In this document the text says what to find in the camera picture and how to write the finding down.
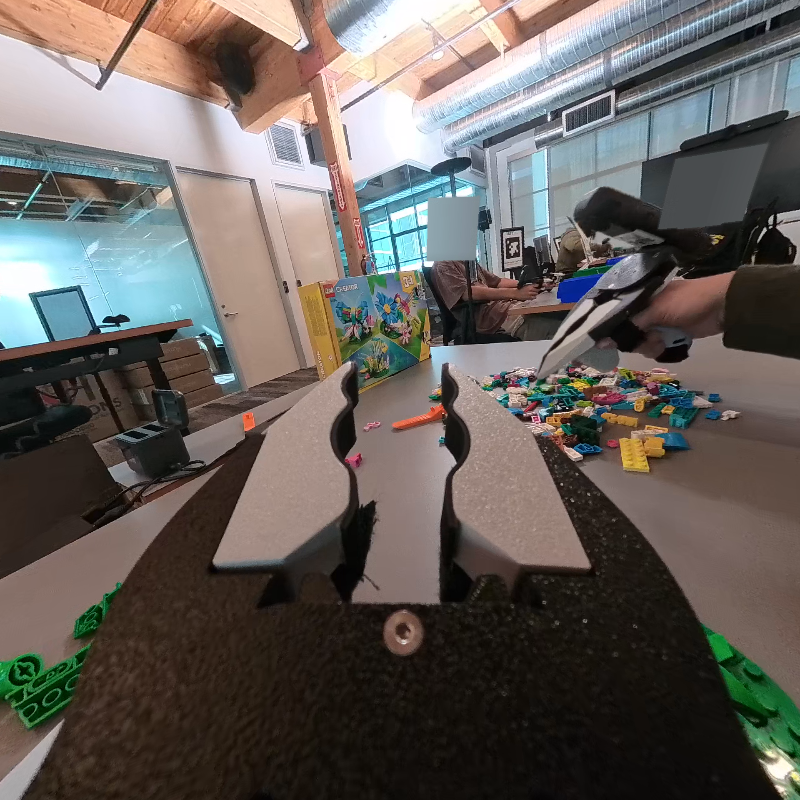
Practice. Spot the grey desk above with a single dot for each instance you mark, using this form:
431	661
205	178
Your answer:
687	531

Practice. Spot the person's right hand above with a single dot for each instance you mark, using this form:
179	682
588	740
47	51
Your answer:
687	309

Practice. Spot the white door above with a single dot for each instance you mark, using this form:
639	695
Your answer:
306	231
237	275

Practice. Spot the cluster of small green bricks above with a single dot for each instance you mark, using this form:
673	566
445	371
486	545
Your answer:
44	687

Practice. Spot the black white marker board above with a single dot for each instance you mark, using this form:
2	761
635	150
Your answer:
512	249

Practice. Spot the black round ceiling fixture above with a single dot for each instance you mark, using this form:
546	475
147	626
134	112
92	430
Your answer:
234	72

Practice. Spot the silver air duct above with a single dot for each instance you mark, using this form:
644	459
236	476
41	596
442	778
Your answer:
369	25
500	122
562	50

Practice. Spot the colourful toy box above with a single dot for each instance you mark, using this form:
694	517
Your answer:
369	325

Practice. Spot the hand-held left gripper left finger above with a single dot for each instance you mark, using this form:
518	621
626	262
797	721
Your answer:
287	494

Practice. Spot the orange brick separator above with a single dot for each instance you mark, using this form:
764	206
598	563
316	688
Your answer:
415	419

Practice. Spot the grey charger dock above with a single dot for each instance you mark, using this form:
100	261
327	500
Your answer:
153	447

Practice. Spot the dark wooden table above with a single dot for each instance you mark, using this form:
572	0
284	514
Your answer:
94	340

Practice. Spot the dark brown box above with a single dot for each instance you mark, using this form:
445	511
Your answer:
50	500

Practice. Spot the tan office table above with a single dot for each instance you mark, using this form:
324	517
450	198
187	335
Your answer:
540	306

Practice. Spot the pile of colourful bricks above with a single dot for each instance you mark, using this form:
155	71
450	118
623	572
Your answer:
594	406

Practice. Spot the blue plastic bin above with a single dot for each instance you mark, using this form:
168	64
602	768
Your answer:
575	289

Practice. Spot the dark monitor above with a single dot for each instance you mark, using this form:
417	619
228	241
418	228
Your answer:
62	312

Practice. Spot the large black screen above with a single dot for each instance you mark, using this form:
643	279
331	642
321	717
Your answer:
787	162

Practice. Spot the green brick leaf build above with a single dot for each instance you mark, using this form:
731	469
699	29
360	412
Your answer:
756	706

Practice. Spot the stack of cardboard boxes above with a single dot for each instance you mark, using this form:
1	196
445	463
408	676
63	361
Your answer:
181	369

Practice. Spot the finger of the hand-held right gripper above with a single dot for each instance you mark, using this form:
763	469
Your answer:
578	331
600	357

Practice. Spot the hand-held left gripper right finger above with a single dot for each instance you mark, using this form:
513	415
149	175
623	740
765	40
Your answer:
519	500

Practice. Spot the black wall speaker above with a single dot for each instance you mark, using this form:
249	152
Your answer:
315	147

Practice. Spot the black office chair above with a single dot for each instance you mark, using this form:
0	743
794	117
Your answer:
440	306

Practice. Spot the white duct vent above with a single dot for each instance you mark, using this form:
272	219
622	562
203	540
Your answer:
589	112

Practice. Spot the white wall vent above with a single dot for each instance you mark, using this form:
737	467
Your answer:
286	145

